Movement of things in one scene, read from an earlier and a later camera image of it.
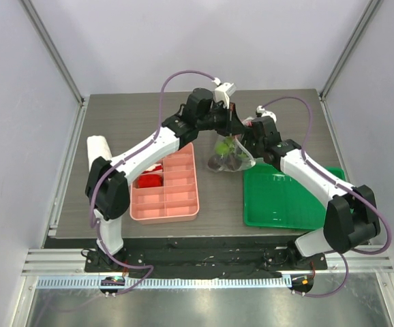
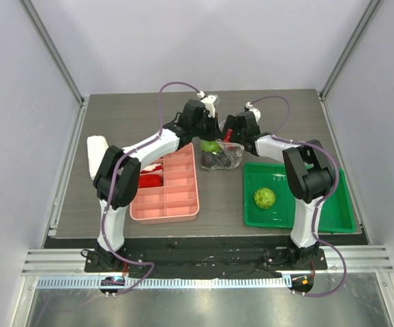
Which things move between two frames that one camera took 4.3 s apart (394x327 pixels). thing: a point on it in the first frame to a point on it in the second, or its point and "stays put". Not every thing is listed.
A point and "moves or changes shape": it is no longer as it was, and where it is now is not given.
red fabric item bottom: x=149 y=181 stays put
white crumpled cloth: x=97 y=146 stays put
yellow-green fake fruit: x=225 y=147 to x=210 y=146
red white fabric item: x=155 y=167 stays put
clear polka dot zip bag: x=230 y=154 moves or changes shape
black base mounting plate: x=196 y=256 stays put
